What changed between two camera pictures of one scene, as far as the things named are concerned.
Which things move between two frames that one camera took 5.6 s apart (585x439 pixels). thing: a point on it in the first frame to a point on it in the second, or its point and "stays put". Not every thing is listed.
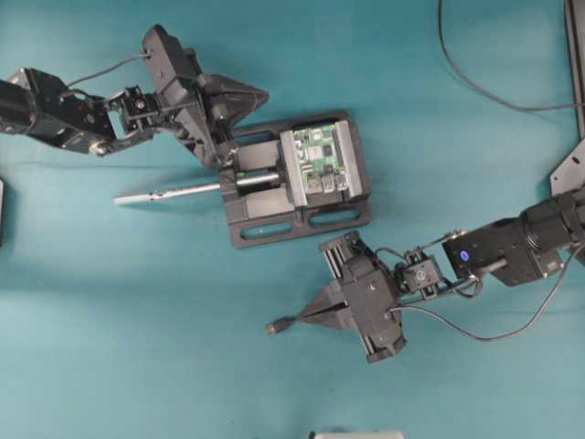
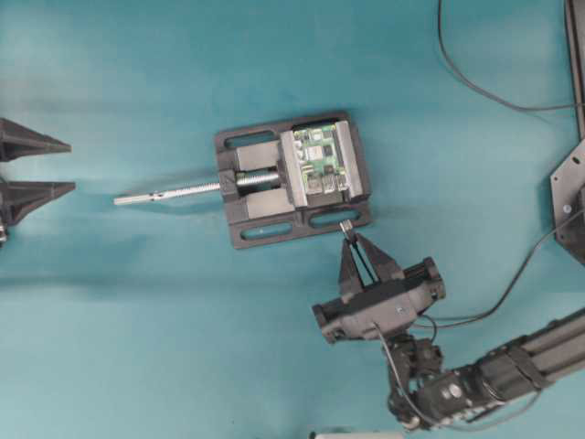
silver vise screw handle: [166, 194] stays put
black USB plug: [281, 324] to [346, 227]
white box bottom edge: [316, 434] stays put
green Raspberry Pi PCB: [322, 158] stays put
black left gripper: [173, 69] to [18, 198]
